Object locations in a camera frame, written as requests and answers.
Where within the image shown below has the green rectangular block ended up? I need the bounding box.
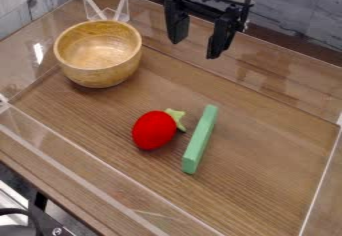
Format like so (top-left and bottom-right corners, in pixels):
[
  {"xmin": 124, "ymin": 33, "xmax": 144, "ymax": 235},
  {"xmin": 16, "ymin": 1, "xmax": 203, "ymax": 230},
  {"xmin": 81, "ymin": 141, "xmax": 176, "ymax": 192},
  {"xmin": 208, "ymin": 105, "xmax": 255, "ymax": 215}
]
[{"xmin": 181, "ymin": 105, "xmax": 217, "ymax": 174}]

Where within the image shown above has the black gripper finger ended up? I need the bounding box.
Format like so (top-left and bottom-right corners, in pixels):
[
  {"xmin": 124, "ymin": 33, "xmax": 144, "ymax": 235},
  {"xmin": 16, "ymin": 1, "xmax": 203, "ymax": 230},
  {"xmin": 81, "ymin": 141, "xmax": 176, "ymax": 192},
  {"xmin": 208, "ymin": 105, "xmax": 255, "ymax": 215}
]
[
  {"xmin": 164, "ymin": 0, "xmax": 189, "ymax": 44},
  {"xmin": 207, "ymin": 6, "xmax": 250, "ymax": 59}
]

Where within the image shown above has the black device with logo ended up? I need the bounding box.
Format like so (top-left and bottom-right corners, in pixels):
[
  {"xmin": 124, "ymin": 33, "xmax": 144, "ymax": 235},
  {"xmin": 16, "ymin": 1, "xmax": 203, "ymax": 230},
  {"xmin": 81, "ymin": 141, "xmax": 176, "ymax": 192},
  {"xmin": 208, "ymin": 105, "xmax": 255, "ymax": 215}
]
[{"xmin": 28, "ymin": 205, "xmax": 76, "ymax": 236}]

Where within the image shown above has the black cable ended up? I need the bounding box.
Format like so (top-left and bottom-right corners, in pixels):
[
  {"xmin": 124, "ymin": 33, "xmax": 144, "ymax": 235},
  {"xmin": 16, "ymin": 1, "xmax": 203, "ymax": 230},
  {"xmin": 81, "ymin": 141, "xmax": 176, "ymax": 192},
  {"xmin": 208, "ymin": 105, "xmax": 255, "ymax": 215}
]
[{"xmin": 0, "ymin": 207, "xmax": 44, "ymax": 236}]

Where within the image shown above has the brown wooden bowl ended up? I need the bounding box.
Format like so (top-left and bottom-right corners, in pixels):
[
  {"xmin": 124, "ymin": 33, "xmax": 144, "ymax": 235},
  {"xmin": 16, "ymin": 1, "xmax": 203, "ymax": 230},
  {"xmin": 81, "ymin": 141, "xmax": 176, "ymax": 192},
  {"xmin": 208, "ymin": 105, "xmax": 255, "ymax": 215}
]
[{"xmin": 53, "ymin": 20, "xmax": 141, "ymax": 88}]

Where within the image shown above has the black table leg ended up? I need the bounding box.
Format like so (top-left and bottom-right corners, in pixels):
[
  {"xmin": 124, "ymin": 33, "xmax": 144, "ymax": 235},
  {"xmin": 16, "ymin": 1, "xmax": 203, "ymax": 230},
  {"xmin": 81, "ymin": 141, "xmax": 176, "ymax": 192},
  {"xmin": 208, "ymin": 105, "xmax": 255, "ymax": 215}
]
[{"xmin": 33, "ymin": 192, "xmax": 48, "ymax": 211}]

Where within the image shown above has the clear acrylic tray enclosure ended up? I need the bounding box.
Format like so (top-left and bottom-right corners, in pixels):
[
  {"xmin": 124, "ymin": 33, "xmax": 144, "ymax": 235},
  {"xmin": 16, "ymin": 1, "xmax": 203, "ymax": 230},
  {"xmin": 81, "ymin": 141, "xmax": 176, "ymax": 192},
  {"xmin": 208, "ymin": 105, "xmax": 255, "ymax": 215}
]
[{"xmin": 0, "ymin": 0, "xmax": 342, "ymax": 236}]

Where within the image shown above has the red plush strawberry toy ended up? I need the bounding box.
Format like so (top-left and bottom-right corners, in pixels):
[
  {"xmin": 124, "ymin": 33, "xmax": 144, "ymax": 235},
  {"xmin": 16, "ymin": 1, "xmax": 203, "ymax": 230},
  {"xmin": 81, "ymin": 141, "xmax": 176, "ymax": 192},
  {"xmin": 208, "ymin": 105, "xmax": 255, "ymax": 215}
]
[{"xmin": 131, "ymin": 108, "xmax": 185, "ymax": 151}]

